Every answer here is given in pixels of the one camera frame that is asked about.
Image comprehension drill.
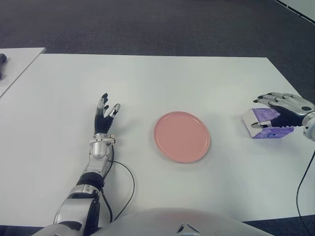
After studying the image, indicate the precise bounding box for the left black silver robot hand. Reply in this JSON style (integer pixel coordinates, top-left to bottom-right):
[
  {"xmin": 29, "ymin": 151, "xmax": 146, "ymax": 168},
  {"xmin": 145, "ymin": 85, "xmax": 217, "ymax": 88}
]
[{"xmin": 94, "ymin": 92, "xmax": 122, "ymax": 136}]

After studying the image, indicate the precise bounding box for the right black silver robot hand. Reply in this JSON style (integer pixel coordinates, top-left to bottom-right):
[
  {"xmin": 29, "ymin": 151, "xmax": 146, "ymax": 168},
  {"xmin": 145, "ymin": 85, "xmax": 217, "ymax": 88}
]
[{"xmin": 251, "ymin": 92, "xmax": 315, "ymax": 129}]

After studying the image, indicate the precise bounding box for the purple tissue paper pack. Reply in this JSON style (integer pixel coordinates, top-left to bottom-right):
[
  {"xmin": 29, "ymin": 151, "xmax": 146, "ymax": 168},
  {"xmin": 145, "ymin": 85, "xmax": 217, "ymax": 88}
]
[{"xmin": 242, "ymin": 107, "xmax": 295, "ymax": 140}]

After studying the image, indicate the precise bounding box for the pink round plate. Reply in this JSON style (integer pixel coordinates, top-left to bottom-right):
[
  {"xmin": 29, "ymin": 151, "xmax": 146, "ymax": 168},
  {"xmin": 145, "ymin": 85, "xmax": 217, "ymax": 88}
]
[{"xmin": 154, "ymin": 111, "xmax": 211, "ymax": 164}]

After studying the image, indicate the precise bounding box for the silver robot torso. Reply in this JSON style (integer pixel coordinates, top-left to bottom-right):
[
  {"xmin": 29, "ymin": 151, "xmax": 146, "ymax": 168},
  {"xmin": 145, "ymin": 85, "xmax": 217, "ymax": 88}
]
[{"xmin": 91, "ymin": 207, "xmax": 246, "ymax": 236}]

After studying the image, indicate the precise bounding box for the black handheld device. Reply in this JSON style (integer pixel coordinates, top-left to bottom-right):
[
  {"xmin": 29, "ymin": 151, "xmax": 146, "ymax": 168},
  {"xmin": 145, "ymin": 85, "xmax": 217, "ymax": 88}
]
[{"xmin": 0, "ymin": 53, "xmax": 8, "ymax": 80}]

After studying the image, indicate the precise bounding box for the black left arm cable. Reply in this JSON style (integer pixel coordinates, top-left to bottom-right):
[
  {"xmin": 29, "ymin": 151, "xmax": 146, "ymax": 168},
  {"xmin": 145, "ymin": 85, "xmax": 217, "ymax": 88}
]
[{"xmin": 99, "ymin": 145, "xmax": 135, "ymax": 222}]

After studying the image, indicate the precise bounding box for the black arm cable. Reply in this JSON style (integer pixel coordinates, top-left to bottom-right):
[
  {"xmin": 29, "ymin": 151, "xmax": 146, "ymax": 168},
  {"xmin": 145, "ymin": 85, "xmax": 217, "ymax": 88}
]
[
  {"xmin": 296, "ymin": 152, "xmax": 315, "ymax": 224},
  {"xmin": 99, "ymin": 145, "xmax": 135, "ymax": 222}
]

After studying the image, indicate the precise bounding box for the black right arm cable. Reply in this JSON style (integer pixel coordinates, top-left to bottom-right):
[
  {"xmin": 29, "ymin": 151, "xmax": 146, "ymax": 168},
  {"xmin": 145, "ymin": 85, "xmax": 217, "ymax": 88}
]
[{"xmin": 296, "ymin": 152, "xmax": 315, "ymax": 224}]

